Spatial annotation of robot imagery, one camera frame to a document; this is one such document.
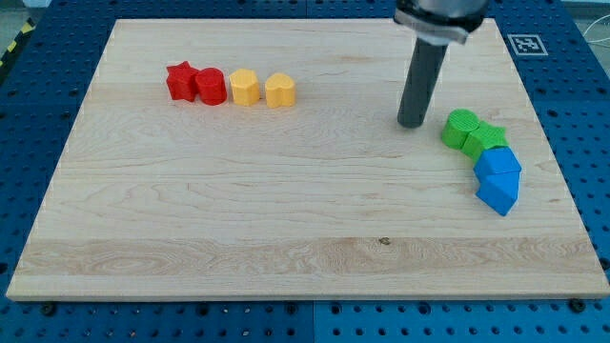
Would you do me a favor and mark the yellow hexagon block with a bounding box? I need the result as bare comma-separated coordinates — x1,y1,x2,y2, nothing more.
229,69,260,106

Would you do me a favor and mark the yellow heart block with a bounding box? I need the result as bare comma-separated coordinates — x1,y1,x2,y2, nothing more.
265,72,296,108

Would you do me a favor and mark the white fiducial marker tag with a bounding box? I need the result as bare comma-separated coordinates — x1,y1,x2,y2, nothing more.
508,33,548,56

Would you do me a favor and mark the green star block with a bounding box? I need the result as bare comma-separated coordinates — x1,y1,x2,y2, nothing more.
461,121,509,163

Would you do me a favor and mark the blue pentagon block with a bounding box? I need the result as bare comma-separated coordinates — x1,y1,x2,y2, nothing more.
474,147,521,181

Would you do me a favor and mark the black yellow hazard tape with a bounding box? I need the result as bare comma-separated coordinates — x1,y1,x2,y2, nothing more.
1,17,36,69

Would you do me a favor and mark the white cable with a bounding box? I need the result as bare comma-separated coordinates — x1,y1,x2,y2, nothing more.
580,12,610,49

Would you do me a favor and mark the light wooden board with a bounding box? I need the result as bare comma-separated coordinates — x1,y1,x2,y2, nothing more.
7,19,609,301

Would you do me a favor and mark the green cylinder block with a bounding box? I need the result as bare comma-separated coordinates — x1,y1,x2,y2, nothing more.
441,109,480,150

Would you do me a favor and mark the red star block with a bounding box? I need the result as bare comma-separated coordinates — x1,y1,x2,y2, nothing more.
166,61,198,102

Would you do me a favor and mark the red cylinder block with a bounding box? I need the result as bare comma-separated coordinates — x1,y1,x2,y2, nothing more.
194,68,228,106

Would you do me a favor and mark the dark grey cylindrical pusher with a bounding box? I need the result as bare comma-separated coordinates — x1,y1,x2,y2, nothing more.
397,38,447,129

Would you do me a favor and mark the blue cube block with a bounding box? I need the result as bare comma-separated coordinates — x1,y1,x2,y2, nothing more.
477,172,520,216

